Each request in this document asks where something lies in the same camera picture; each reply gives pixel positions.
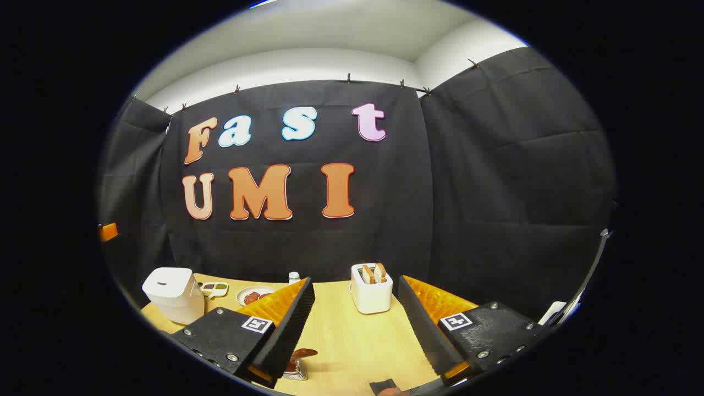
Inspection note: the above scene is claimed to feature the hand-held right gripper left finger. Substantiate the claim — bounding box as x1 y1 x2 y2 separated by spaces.
169 277 316 389

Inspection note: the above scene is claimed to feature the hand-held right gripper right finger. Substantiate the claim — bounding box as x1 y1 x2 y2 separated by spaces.
397 275 553 386

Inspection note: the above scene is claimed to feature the brown wooden spoon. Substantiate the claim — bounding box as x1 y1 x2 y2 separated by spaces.
286 348 318 375

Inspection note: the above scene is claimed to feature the white rice cooker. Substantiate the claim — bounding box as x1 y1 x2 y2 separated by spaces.
142 267 205 325

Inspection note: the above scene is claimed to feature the white oval plate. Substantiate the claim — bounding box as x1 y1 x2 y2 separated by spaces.
236 285 277 307

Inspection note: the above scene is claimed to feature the white toaster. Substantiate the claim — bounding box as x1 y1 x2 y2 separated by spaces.
350 264 394 315

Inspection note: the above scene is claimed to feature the black backdrop cloth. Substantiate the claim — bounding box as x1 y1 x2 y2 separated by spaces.
98 47 615 322

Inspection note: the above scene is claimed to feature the white panel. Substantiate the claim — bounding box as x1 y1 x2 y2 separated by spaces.
538 300 568 326

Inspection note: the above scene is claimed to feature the grey metal pole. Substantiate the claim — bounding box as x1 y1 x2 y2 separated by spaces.
569 228 612 317

